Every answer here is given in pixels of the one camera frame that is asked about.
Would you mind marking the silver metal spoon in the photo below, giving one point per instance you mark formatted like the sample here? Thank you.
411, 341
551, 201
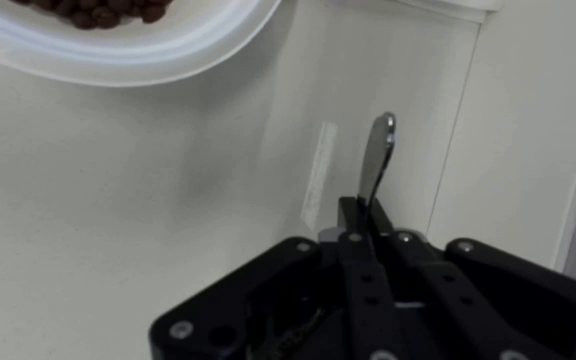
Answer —
376, 160

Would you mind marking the coffee beans in large bowl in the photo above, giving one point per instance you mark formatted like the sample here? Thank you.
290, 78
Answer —
94, 13

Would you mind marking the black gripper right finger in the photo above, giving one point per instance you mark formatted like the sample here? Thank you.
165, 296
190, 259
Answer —
500, 301

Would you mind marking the large white bowl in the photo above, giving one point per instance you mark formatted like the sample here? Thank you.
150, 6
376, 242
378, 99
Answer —
189, 51

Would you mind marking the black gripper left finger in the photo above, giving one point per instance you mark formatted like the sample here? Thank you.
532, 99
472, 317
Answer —
248, 301

